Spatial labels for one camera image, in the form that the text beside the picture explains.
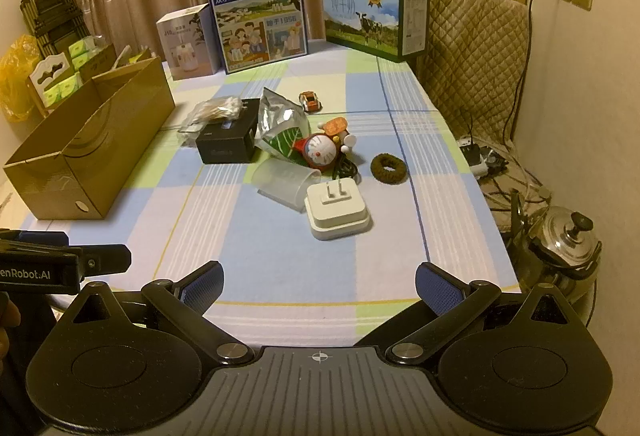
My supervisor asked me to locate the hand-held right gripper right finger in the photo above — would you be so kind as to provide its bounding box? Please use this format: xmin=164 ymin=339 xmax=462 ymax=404
xmin=385 ymin=261 xmax=586 ymax=367

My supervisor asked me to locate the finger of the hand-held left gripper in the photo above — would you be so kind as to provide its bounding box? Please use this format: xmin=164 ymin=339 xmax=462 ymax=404
xmin=75 ymin=243 xmax=132 ymax=278
xmin=19 ymin=230 xmax=69 ymax=245

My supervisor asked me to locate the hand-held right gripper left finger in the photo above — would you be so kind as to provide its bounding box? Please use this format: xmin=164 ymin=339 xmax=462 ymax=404
xmin=60 ymin=261 xmax=257 ymax=367

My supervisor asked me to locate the white power adapter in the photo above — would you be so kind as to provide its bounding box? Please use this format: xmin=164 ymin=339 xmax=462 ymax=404
xmin=303 ymin=179 xmax=374 ymax=242

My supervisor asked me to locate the translucent plastic cup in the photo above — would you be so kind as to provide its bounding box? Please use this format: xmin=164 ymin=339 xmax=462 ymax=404
xmin=250 ymin=158 xmax=321 ymax=213

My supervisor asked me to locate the brown cardboard box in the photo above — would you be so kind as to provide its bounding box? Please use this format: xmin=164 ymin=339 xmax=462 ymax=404
xmin=2 ymin=56 xmax=177 ymax=222

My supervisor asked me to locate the black rectangular box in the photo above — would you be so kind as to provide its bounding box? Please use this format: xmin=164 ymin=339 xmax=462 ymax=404
xmin=195 ymin=98 xmax=262 ymax=165

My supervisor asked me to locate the black cable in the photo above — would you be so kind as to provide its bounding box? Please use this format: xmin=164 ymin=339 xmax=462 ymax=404
xmin=330 ymin=155 xmax=362 ymax=180

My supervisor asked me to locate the bag of cotton swabs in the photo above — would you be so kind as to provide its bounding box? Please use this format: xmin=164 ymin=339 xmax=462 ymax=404
xmin=179 ymin=97 xmax=252 ymax=139

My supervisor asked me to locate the red cartoon cat figurine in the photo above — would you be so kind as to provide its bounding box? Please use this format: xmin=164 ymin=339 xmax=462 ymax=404
xmin=294 ymin=132 xmax=351 ymax=167

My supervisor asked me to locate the silver foil pouch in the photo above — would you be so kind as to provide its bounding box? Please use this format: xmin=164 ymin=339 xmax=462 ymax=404
xmin=254 ymin=87 xmax=309 ymax=162

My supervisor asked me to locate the red and yellow toy car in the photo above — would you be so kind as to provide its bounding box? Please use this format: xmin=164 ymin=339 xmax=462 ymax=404
xmin=298 ymin=91 xmax=324 ymax=113

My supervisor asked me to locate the plaid tablecloth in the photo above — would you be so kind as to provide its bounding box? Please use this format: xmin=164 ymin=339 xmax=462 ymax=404
xmin=65 ymin=38 xmax=522 ymax=338

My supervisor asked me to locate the steel kettle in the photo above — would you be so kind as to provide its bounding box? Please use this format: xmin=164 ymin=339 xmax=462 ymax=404
xmin=509 ymin=205 xmax=602 ymax=303

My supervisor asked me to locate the white power strip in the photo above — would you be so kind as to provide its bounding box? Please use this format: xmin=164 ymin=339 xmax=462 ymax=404
xmin=457 ymin=136 xmax=507 ymax=178

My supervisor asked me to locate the yellow plastic bag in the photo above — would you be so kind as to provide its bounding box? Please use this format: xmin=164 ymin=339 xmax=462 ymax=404
xmin=0 ymin=33 xmax=40 ymax=123

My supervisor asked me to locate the white chair back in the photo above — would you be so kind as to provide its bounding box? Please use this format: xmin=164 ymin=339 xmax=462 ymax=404
xmin=27 ymin=51 xmax=77 ymax=118

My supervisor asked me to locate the cardboard box of green tissues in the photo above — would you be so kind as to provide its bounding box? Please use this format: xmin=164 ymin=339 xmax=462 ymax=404
xmin=45 ymin=36 xmax=117 ymax=109

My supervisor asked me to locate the small orange toy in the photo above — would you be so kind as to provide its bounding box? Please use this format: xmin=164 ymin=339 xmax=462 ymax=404
xmin=320 ymin=116 xmax=349 ymax=137

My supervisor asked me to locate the black folding ladder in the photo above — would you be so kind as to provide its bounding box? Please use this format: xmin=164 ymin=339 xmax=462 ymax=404
xmin=19 ymin=0 xmax=82 ymax=54

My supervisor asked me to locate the white humidifier box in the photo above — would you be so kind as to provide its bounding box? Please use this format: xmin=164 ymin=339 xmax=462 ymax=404
xmin=155 ymin=3 xmax=224 ymax=81

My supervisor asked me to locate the quilted chair cover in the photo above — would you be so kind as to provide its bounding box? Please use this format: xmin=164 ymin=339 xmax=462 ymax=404
xmin=416 ymin=0 xmax=532 ymax=154

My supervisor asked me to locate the light blue milk carton box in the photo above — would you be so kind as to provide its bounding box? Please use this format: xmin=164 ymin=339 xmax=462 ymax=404
xmin=320 ymin=0 xmax=431 ymax=63

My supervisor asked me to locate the brown hair tie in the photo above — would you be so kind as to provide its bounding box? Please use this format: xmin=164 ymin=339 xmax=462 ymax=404
xmin=370 ymin=153 xmax=409 ymax=185

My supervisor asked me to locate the dark charger cable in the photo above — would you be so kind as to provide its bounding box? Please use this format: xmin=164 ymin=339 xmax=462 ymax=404
xmin=502 ymin=0 xmax=566 ymax=144

